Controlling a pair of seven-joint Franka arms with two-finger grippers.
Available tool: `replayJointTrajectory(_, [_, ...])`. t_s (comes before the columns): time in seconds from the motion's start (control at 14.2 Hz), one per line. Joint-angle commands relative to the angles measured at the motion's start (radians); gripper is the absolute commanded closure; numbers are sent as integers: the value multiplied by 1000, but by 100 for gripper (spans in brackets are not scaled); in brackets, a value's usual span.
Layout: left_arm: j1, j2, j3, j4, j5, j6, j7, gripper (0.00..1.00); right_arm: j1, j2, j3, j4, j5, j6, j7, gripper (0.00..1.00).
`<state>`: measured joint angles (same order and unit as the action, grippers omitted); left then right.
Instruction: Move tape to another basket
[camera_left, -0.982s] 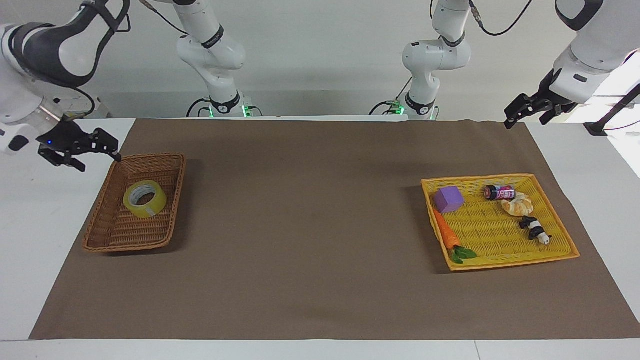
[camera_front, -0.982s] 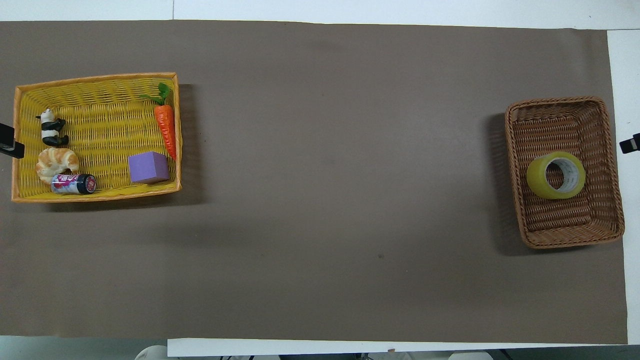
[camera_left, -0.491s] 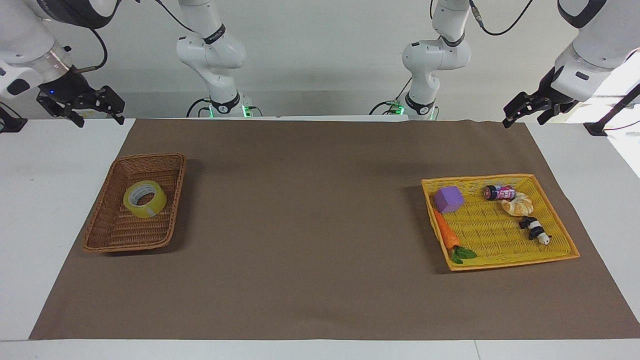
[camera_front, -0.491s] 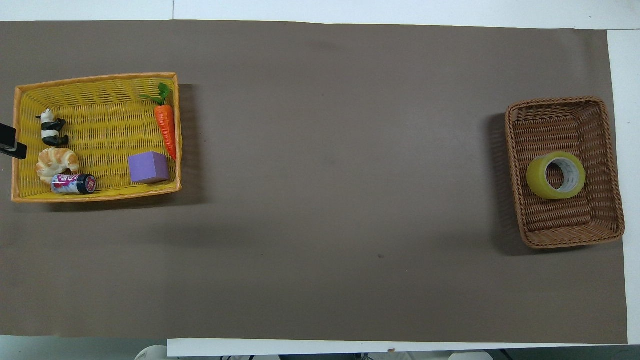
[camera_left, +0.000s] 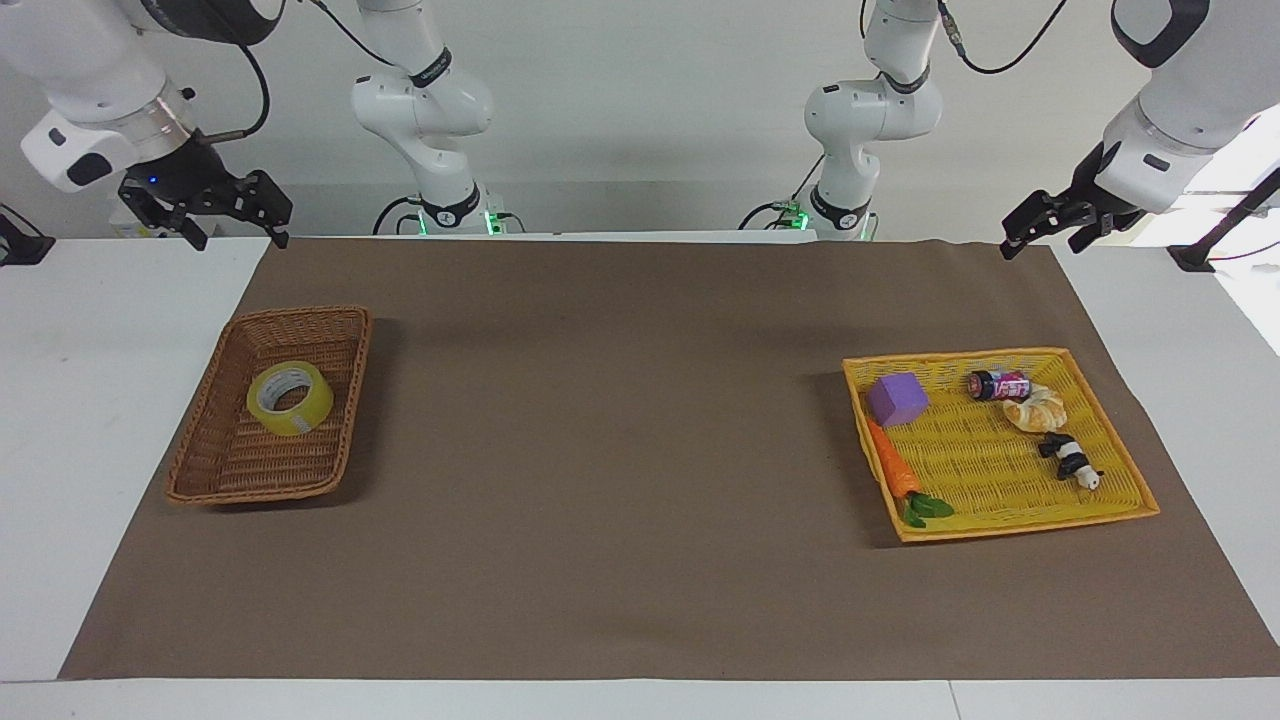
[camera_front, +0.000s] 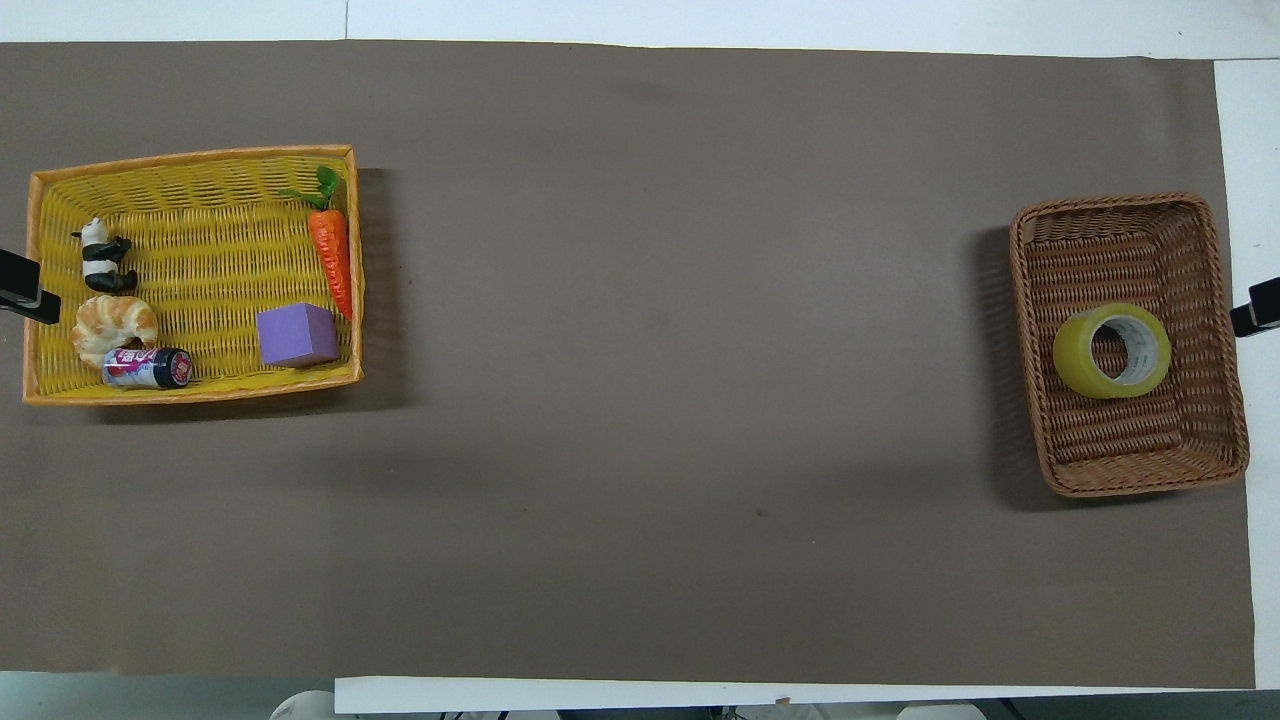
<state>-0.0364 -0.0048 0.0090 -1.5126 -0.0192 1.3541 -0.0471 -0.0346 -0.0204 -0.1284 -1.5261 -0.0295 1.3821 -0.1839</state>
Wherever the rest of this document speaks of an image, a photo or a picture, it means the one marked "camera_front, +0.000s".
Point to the small drink can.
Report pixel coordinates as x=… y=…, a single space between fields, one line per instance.
x=150 y=368

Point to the toy panda figure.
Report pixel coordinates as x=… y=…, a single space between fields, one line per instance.
x=100 y=255

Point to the yellow wicker basket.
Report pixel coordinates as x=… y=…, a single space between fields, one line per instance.
x=200 y=250

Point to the brown wicker basket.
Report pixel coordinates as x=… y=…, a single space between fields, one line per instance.
x=1190 y=440

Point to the yellow tape roll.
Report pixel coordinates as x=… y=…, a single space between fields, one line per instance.
x=1075 y=362

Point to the purple foam cube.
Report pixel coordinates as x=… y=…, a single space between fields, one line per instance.
x=296 y=336

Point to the toy croissant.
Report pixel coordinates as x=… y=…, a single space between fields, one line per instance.
x=105 y=325

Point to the orange toy carrot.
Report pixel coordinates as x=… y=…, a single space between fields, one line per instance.
x=331 y=250

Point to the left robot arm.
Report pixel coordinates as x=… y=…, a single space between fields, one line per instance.
x=305 y=706

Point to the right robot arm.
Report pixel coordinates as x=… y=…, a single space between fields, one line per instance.
x=938 y=712

